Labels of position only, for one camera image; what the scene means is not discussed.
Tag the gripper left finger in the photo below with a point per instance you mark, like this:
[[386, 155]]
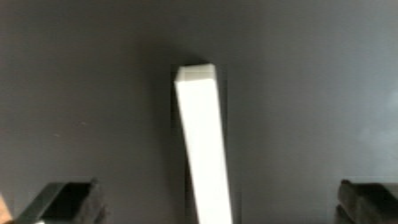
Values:
[[68, 204]]

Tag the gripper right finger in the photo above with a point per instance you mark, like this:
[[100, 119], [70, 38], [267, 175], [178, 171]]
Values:
[[368, 203]]

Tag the white table leg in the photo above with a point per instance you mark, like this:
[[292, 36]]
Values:
[[201, 122]]

